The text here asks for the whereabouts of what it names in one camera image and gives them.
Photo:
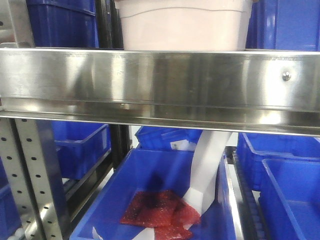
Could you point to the white plastic storage bin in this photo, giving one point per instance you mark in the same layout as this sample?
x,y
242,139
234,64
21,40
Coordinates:
x,y
184,25

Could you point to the blue bin centre rear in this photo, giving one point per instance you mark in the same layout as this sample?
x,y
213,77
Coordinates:
x,y
168,139

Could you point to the blue bin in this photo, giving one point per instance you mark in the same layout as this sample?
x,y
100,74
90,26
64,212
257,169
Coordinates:
x,y
153,171
9,217
63,23
252,148
79,146
168,139
290,199
284,25

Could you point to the blue bin centre front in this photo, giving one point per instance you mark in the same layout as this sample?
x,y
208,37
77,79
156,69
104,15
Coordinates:
x,y
153,171

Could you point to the blue bin lower left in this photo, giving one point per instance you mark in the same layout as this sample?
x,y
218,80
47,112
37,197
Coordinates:
x,y
79,146

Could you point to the blue bin right rear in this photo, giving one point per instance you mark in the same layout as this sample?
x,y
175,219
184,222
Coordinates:
x,y
252,148

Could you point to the stainless steel shelf beam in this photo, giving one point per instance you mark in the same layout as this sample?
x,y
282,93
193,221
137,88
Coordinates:
x,y
259,91

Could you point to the perforated steel shelf upright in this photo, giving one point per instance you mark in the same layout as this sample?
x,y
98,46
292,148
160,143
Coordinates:
x,y
27,145

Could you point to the blue bin upper left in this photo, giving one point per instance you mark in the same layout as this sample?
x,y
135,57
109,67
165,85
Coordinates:
x,y
63,23

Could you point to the blue bin right front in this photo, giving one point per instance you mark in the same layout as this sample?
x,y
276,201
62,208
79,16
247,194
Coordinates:
x,y
290,199

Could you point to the blue bin upper right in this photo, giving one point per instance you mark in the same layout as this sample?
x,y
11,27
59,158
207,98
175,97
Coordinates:
x,y
284,25

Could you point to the blue bin far left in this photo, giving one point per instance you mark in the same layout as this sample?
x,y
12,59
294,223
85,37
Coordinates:
x,y
9,217

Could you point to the white curved paper strip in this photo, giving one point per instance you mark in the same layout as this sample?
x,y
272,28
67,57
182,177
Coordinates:
x,y
204,168

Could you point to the black roller rail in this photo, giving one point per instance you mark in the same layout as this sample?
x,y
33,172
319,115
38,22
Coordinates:
x,y
250,217

